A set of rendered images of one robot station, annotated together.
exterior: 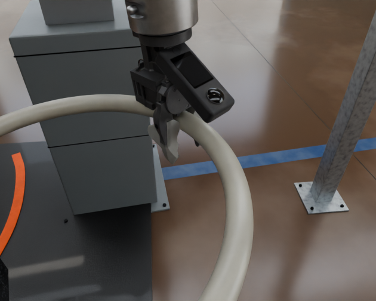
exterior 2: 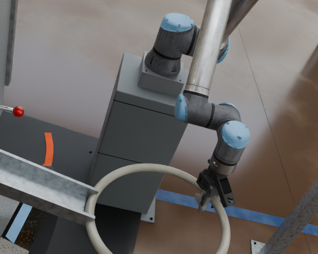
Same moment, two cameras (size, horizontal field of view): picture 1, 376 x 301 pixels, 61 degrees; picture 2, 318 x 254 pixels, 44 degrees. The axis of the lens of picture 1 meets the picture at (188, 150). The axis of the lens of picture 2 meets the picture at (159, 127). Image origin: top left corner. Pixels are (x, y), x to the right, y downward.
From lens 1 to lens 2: 0.99 m
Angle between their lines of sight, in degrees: 4
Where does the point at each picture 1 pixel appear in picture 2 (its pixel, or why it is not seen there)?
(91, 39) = (162, 106)
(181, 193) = (165, 214)
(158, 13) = (222, 168)
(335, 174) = (281, 245)
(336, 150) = (287, 228)
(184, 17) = (230, 171)
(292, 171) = (253, 230)
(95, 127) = (135, 152)
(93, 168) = not seen: hidden behind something
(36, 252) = not seen: hidden behind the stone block
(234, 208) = (223, 241)
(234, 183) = (226, 233)
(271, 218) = not seen: outside the picture
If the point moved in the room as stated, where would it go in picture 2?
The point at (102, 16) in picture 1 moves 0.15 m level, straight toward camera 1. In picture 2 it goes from (172, 92) to (174, 110)
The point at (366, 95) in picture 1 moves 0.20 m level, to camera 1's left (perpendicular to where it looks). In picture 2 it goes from (316, 201) to (282, 187)
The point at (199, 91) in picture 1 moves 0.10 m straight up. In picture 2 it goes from (225, 195) to (237, 176)
